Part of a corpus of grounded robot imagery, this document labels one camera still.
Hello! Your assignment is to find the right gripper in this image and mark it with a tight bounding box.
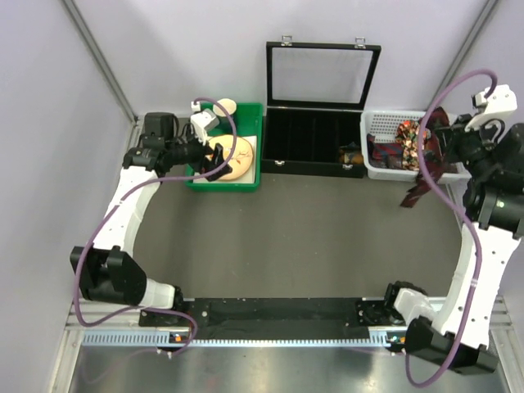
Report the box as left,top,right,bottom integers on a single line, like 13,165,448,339
437,111,499,177

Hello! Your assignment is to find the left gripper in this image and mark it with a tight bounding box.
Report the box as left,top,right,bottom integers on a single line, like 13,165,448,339
165,124,231,181

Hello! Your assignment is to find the dark red patterned tie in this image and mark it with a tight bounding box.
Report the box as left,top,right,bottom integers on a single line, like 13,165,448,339
400,106,454,208

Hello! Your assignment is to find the brown tie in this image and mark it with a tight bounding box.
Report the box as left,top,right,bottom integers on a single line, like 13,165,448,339
338,142,364,165

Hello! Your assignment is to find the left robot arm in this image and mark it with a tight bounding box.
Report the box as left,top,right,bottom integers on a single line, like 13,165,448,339
70,109,232,325

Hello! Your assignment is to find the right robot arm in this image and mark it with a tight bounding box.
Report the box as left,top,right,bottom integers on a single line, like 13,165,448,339
382,115,523,375

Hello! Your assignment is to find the bird pattern plate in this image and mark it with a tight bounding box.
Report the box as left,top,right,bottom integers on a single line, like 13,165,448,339
204,133,255,181

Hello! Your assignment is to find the dark green mug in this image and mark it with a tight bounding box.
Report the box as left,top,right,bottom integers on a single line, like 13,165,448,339
212,98,237,133

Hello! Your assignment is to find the green plastic tray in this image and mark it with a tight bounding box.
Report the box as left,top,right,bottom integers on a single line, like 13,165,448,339
185,103,263,192

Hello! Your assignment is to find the floral colourful tie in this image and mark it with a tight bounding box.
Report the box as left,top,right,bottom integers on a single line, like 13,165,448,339
395,120,420,170

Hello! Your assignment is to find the dark maroon tie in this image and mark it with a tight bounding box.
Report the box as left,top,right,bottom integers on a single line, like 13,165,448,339
377,156,404,170

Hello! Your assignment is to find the white plastic basket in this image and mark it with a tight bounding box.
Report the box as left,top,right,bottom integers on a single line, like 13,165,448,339
359,109,472,183

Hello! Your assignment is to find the black glass-lid display box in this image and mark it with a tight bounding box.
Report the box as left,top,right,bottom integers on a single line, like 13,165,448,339
261,38,382,178

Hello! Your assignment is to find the red navy striped tie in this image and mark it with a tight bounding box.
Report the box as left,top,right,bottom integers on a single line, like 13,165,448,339
367,134,404,161

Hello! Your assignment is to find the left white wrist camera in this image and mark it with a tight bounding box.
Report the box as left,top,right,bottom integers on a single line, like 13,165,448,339
189,103,219,145

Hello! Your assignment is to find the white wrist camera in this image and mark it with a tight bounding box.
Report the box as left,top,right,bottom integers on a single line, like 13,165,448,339
465,84,517,132
189,103,219,145

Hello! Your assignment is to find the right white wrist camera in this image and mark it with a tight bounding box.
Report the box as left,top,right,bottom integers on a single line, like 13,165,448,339
465,84,517,132

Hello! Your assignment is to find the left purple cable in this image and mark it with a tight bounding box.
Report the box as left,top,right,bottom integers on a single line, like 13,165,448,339
72,97,237,359

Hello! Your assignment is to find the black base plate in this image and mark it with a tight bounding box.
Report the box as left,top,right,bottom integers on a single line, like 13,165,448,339
138,296,410,331

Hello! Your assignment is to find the slotted cable duct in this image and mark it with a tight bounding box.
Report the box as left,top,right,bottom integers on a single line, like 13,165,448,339
80,327,406,349

